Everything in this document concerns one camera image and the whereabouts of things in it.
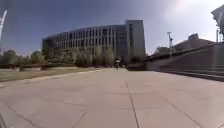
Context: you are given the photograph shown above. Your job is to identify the person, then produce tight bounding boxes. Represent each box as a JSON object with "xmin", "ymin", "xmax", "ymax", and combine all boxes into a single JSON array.
[{"xmin": 113, "ymin": 57, "xmax": 122, "ymax": 70}]

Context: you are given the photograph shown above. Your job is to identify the dark low hedge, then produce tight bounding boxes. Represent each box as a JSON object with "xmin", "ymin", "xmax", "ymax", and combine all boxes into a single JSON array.
[{"xmin": 126, "ymin": 62, "xmax": 148, "ymax": 72}]

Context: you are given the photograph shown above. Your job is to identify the large curved glass building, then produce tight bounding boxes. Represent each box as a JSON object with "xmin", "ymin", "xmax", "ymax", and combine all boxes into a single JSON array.
[{"xmin": 41, "ymin": 19, "xmax": 147, "ymax": 63}]

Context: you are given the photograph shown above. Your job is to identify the pale stone slab pavement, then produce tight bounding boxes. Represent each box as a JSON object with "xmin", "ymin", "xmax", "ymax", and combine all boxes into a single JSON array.
[{"xmin": 0, "ymin": 67, "xmax": 224, "ymax": 128}]

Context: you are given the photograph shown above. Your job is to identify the row of trees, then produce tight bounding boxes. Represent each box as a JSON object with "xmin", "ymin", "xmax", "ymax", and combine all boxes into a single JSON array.
[{"xmin": 0, "ymin": 45, "xmax": 116, "ymax": 70}]

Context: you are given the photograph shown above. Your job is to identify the tall lamp pole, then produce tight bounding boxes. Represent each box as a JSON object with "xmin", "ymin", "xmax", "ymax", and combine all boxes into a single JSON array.
[{"xmin": 166, "ymin": 31, "xmax": 174, "ymax": 58}]

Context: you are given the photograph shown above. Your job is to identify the low grey building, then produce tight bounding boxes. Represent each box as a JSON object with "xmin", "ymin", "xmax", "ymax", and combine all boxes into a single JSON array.
[{"xmin": 152, "ymin": 32, "xmax": 216, "ymax": 56}]

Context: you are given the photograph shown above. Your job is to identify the dry grass lawn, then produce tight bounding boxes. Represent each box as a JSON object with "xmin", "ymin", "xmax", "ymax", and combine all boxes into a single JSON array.
[{"xmin": 0, "ymin": 66, "xmax": 101, "ymax": 83}]

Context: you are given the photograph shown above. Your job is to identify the wide grey stone stairs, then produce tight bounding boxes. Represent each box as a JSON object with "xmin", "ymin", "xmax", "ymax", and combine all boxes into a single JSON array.
[{"xmin": 145, "ymin": 43, "xmax": 224, "ymax": 83}]

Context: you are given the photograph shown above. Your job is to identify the dark building corner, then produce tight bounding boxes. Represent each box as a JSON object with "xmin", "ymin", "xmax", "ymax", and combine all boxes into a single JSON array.
[{"xmin": 210, "ymin": 3, "xmax": 224, "ymax": 38}]

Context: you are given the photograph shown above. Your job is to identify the white crane mast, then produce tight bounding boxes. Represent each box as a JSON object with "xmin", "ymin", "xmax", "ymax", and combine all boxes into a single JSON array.
[{"xmin": 0, "ymin": 9, "xmax": 8, "ymax": 44}]

